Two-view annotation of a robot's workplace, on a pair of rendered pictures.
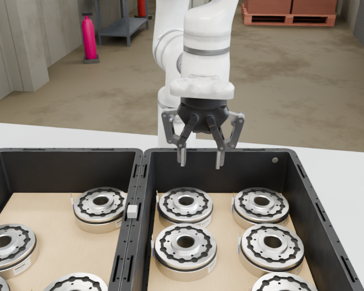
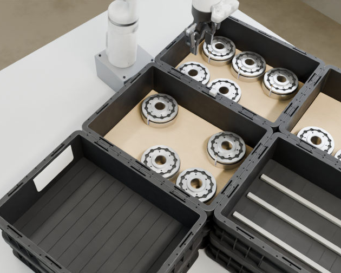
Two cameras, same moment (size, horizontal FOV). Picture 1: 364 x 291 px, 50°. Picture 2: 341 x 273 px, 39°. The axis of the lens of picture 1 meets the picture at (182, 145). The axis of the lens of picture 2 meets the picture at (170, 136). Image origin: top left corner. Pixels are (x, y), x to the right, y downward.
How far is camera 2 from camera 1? 1.03 m
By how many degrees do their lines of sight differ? 47
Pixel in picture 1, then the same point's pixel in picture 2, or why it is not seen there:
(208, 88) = (231, 8)
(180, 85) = (221, 15)
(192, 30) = not seen: outside the picture
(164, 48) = not seen: outside the picture
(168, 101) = (131, 20)
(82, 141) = not seen: outside the picture
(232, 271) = (244, 88)
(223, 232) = (217, 75)
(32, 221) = (135, 147)
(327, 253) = (281, 50)
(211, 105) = not seen: hidden behind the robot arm
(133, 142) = (36, 65)
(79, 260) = (189, 138)
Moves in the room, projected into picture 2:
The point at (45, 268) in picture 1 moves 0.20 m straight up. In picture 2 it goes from (183, 154) to (188, 106)
